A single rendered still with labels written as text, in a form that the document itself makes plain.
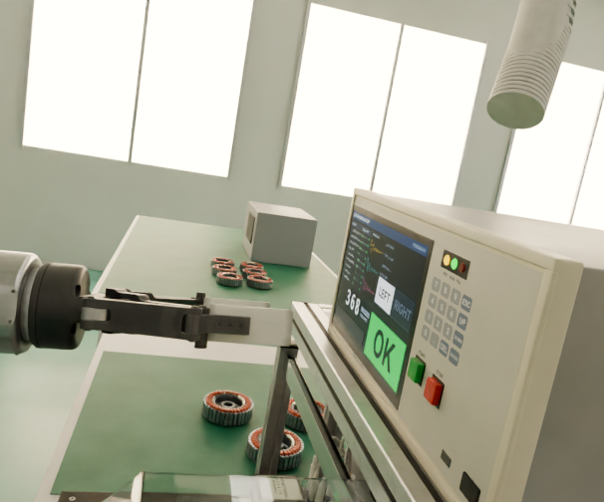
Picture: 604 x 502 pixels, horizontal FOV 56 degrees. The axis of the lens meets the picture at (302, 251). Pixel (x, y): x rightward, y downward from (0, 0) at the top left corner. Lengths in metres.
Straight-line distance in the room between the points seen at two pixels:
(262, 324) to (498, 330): 0.18
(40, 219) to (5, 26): 1.56
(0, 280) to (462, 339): 0.37
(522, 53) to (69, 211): 4.21
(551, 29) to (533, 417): 1.55
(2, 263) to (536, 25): 1.61
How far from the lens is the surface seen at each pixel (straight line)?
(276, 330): 0.47
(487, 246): 0.45
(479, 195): 5.89
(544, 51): 1.82
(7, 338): 0.52
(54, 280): 0.51
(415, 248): 0.56
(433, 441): 0.50
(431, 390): 0.49
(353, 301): 0.71
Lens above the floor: 1.36
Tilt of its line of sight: 10 degrees down
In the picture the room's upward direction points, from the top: 10 degrees clockwise
